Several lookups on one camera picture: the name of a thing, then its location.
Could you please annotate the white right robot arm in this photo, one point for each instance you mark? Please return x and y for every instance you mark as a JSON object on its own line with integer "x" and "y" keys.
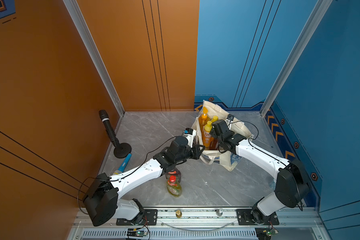
{"x": 292, "y": 180}

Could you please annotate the large orange dish soap bottle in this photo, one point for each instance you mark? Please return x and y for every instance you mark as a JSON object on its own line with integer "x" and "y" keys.
{"x": 203, "y": 119}

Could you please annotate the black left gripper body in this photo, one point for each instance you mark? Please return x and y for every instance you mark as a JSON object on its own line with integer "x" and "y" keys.
{"x": 191, "y": 153}

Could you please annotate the small blue white tape roll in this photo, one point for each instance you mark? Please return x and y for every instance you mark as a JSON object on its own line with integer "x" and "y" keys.
{"x": 272, "y": 184}

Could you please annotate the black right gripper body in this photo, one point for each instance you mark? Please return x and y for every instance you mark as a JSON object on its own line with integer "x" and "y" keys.
{"x": 214, "y": 133}

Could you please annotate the brass knob on rail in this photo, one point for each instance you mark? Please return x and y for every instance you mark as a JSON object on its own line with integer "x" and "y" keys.
{"x": 178, "y": 213}

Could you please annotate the silver knob on rail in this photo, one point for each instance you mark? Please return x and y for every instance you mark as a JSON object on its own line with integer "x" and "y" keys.
{"x": 219, "y": 212}

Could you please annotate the blue pen on table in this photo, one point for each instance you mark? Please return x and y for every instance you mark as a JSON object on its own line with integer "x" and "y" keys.
{"x": 122, "y": 167}

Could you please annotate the green soap bottle red cap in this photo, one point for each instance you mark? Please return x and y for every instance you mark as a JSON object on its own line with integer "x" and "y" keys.
{"x": 174, "y": 187}

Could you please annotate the dark red soap bottle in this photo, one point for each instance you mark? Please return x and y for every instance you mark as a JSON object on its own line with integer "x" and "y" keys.
{"x": 214, "y": 145}
{"x": 175, "y": 172}

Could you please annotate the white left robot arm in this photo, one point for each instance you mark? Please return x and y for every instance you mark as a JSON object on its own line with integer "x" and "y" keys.
{"x": 103, "y": 200}

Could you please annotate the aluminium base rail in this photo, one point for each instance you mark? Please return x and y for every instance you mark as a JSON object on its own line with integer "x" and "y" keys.
{"x": 202, "y": 223}

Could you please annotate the black microphone on stand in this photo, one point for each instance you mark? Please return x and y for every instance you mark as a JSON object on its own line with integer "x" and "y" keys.
{"x": 121, "y": 150}

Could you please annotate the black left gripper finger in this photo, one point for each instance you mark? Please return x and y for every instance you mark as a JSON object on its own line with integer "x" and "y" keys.
{"x": 200, "y": 147}
{"x": 199, "y": 153}

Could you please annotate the circuit board right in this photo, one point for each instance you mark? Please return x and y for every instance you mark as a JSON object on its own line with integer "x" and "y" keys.
{"x": 266, "y": 234}

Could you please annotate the green circuit board left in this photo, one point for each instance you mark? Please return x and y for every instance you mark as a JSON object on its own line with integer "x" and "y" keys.
{"x": 137, "y": 233}

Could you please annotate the orange bottle yellow cap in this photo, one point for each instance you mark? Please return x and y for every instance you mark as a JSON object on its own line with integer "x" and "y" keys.
{"x": 214, "y": 119}
{"x": 206, "y": 134}

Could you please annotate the starry night canvas tote bag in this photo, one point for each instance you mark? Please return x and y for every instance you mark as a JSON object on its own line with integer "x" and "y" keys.
{"x": 226, "y": 155}

